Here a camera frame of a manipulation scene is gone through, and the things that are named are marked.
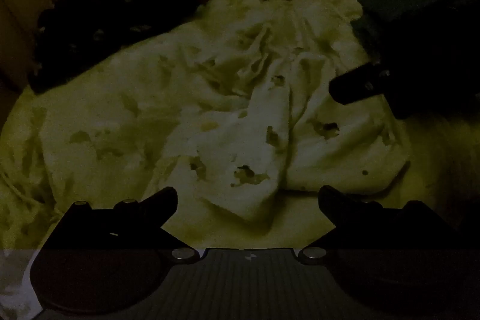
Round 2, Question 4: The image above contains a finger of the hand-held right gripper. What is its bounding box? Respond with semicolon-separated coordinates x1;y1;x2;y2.
329;62;391;105

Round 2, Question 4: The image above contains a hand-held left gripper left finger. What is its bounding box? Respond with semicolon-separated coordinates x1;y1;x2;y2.
41;187;179;250

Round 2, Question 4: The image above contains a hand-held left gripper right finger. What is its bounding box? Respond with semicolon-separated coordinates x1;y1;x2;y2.
300;185;463;250

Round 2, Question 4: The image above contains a small white printed garment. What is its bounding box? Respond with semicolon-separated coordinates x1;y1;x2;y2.
161;22;411;228

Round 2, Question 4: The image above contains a teal cloth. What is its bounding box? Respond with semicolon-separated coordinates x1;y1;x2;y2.
350;0;449;51

